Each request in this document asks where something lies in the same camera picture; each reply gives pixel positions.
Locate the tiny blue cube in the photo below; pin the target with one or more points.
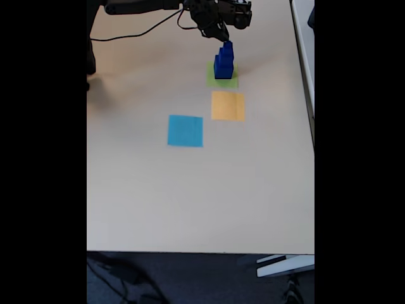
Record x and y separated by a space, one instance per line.
228 44

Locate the small blue cube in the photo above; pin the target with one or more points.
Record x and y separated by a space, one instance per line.
227 52

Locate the medium blue cube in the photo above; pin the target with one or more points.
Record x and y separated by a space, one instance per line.
226 61

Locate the large blue cube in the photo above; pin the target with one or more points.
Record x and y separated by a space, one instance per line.
221 73

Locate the green paper square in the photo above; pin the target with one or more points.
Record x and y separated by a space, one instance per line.
210 83

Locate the orange paper square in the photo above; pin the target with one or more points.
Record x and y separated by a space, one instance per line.
228 106

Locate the light blue paper square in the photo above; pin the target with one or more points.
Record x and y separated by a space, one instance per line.
185 131

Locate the dark blue object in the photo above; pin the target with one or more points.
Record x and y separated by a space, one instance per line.
311 19

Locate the white table foot bar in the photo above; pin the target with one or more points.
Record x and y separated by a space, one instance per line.
284 267

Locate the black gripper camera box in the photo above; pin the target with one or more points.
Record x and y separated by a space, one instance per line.
239 14

